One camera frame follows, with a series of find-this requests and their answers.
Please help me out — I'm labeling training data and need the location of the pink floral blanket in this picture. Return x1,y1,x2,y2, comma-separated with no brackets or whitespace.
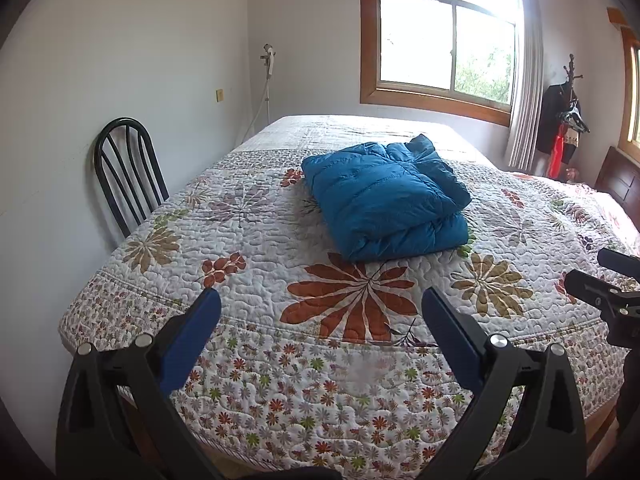
565,182,640,256

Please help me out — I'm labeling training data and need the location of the floral quilted bedspread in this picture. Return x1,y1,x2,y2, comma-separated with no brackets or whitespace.
57,114,640,471

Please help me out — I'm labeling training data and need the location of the bed base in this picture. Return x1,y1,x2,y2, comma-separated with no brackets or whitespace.
585,395,622,461

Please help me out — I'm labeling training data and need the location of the black metal chair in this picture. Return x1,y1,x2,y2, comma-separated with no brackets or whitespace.
94,117,171,239

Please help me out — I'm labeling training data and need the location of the black clothes hanger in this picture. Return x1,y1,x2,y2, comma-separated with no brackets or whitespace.
560,102,591,133

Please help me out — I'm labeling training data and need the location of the dark wooden headboard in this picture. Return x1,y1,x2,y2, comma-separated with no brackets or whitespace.
595,146,640,211

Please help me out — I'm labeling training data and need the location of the dark hanging coat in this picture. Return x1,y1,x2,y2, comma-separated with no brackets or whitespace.
535,85,568,153

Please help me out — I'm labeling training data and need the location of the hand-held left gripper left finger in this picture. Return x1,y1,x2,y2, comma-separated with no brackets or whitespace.
55,287,223,480

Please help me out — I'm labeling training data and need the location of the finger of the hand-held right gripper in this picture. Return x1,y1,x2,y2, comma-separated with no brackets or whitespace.
596,247,640,281
564,269,640,319

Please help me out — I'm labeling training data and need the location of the person's right forearm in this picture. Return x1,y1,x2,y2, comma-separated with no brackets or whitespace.
614,352,640,436

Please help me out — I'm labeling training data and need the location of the red hanging bag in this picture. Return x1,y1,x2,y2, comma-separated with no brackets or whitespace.
547,127,566,179

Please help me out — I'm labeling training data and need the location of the wide wooden-framed window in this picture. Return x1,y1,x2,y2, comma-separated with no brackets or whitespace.
359,0,545,126

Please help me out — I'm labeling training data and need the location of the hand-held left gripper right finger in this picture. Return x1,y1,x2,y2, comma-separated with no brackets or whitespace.
421,287,587,480

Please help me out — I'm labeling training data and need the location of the white pleated curtain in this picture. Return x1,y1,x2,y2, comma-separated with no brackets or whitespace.
502,0,545,171

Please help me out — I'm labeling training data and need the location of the narrow wooden-framed window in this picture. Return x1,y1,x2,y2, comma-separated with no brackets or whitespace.
606,7,640,163

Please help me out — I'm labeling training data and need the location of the blue puffer jacket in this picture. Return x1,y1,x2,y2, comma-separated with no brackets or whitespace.
301,133,473,263

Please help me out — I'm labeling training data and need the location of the wooden coat rack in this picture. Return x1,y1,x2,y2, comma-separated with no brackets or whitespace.
562,52,584,111

